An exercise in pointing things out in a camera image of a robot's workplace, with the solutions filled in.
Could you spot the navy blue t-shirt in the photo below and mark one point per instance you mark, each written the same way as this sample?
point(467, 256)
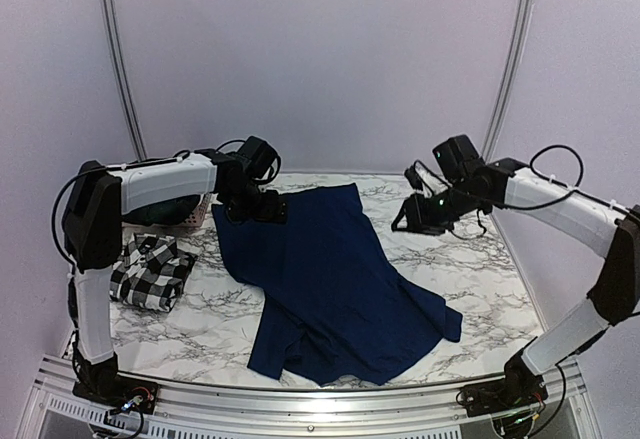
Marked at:
point(334, 305)

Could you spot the black white plaid shirt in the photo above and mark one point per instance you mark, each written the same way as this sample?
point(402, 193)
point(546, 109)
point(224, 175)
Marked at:
point(151, 272)

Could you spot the front aluminium table rail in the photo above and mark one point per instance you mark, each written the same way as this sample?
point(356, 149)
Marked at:
point(192, 410)

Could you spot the left aluminium frame post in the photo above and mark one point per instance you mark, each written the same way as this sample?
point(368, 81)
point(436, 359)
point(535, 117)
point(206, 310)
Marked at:
point(123, 87)

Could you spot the aluminium frame post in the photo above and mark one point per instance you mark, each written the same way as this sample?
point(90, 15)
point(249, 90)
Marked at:
point(521, 25)
point(123, 87)

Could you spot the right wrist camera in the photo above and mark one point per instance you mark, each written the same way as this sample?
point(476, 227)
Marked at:
point(423, 180)

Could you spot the pink perforated laundry basket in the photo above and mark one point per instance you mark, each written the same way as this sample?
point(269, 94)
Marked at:
point(197, 217)

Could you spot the dark blue green clothes pile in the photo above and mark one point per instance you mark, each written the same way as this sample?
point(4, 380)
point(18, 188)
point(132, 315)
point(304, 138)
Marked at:
point(170, 212)

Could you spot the right aluminium frame post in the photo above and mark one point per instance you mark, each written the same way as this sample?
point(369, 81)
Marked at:
point(521, 25)

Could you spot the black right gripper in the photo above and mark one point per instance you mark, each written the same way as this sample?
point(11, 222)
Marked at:
point(424, 222)

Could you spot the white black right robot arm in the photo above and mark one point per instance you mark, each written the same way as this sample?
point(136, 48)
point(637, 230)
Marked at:
point(577, 255)

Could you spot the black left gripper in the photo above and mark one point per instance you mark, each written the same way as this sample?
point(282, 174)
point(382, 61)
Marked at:
point(267, 214)

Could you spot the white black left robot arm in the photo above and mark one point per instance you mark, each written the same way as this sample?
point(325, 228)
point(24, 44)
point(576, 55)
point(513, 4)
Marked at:
point(88, 234)

